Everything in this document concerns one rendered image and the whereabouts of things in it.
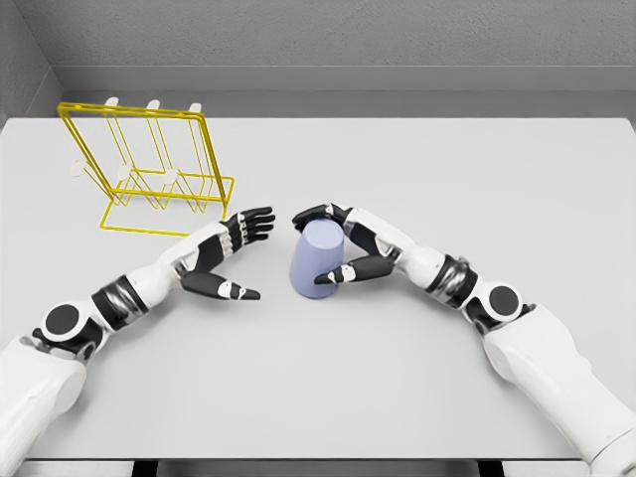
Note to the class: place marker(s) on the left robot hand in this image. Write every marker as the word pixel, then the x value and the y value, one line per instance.
pixel 208 253

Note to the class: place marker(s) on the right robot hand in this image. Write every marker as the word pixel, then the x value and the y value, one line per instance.
pixel 370 243

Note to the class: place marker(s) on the lavender blue cup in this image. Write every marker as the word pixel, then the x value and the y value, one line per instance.
pixel 318 261

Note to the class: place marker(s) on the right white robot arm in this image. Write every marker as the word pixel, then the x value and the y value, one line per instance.
pixel 517 338

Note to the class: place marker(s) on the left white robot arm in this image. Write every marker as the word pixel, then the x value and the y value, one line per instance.
pixel 74 343

